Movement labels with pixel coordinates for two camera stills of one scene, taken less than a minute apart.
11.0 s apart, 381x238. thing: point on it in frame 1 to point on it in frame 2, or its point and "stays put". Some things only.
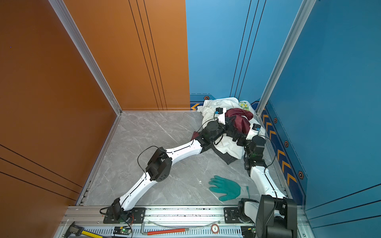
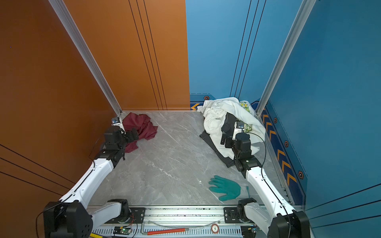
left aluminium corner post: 65,17 stays put
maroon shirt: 239,116 to 146,129
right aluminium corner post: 303,11 stays put
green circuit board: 121,230 stays put
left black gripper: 228,123 to 129,135
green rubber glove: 232,189 stays put
